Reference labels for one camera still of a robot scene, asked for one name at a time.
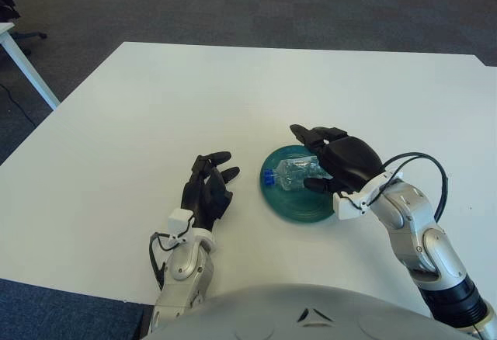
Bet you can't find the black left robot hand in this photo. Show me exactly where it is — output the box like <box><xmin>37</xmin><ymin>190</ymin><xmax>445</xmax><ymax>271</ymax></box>
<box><xmin>181</xmin><ymin>151</ymin><xmax>241</xmax><ymax>229</ymax></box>

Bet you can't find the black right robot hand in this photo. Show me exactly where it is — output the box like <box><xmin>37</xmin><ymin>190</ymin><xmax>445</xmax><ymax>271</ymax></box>
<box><xmin>289</xmin><ymin>123</ymin><xmax>385</xmax><ymax>194</ymax></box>

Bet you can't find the clear bottle with blue cap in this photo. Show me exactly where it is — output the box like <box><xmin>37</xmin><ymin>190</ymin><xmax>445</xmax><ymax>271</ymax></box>
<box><xmin>262</xmin><ymin>156</ymin><xmax>333</xmax><ymax>193</ymax></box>

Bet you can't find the teal green round plate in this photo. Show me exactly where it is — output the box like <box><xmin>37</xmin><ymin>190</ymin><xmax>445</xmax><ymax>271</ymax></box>
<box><xmin>258</xmin><ymin>144</ymin><xmax>339</xmax><ymax>224</ymax></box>

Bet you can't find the grey robot torso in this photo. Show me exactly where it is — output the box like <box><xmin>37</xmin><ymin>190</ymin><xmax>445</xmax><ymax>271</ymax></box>
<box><xmin>141</xmin><ymin>283</ymin><xmax>473</xmax><ymax>340</ymax></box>

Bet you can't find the white desk leg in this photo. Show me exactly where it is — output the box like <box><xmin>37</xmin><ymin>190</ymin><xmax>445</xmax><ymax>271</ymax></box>
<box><xmin>0</xmin><ymin>23</ymin><xmax>61</xmax><ymax>111</ymax></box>

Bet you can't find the black office chair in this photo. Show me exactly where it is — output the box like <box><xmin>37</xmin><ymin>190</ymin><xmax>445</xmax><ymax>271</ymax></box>
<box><xmin>0</xmin><ymin>0</ymin><xmax>47</xmax><ymax>57</ymax></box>

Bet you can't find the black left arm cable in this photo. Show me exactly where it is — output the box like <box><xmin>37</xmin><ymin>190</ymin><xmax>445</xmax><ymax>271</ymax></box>
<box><xmin>148</xmin><ymin>215</ymin><xmax>195</xmax><ymax>290</ymax></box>

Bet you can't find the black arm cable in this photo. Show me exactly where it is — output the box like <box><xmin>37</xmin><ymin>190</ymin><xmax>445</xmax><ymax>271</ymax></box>
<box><xmin>360</xmin><ymin>152</ymin><xmax>450</xmax><ymax>223</ymax></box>
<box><xmin>148</xmin><ymin>215</ymin><xmax>195</xmax><ymax>290</ymax></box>

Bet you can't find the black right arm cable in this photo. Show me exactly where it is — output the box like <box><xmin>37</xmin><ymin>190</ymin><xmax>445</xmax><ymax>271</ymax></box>
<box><xmin>360</xmin><ymin>152</ymin><xmax>450</xmax><ymax>223</ymax></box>

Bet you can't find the thin black floor cable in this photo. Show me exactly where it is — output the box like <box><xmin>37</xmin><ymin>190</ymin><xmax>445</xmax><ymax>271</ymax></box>
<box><xmin>0</xmin><ymin>83</ymin><xmax>38</xmax><ymax>127</ymax></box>

